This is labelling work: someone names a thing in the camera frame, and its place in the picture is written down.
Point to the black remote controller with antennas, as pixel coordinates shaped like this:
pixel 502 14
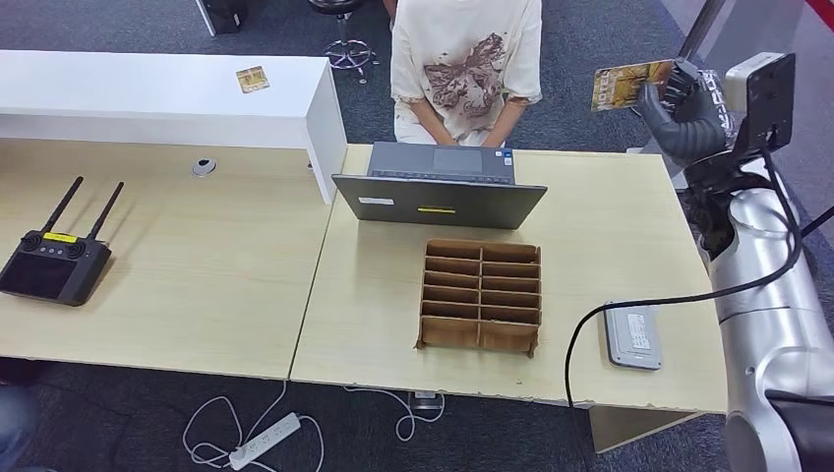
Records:
pixel 55 270

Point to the white desk riser shelf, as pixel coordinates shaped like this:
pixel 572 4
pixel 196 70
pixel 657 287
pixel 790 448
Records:
pixel 130 91

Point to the person's right forearm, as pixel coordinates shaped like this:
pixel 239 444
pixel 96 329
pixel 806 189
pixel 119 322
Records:
pixel 430 120

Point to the grey open laptop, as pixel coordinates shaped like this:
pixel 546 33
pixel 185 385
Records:
pixel 440 202

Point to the yellow patterned ID card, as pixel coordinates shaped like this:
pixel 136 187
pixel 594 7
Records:
pixel 622 85

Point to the small grey power adapter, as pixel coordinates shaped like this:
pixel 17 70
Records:
pixel 423 400

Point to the person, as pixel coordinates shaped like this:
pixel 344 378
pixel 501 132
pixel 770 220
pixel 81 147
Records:
pixel 466 39

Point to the black cabinet box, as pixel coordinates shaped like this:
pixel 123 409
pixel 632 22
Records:
pixel 225 14

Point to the chrome stanchion post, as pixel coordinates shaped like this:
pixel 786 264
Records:
pixel 702 26

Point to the golden room key card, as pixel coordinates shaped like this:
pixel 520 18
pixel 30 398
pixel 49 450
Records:
pixel 253 79

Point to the grey card reader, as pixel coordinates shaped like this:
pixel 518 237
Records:
pixel 632 335

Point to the grey standing sign panel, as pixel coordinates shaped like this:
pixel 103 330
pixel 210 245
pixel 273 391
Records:
pixel 749 26

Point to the brown cardboard slot organizer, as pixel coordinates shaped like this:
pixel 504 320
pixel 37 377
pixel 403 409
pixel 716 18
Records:
pixel 481 296

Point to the pale wooden desk leg panel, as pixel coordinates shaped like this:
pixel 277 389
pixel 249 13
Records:
pixel 632 427

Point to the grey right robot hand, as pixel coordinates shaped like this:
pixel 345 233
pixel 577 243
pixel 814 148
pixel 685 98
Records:
pixel 691 130

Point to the person's left forearm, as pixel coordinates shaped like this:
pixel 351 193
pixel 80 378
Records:
pixel 505 120

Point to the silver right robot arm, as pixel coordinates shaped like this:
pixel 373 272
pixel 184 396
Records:
pixel 762 312

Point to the chrome base black stool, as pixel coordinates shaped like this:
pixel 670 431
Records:
pixel 350 53

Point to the black stanchion with round base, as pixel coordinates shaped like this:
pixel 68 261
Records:
pixel 822 220

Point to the white power strip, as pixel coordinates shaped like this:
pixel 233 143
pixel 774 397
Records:
pixel 264 442

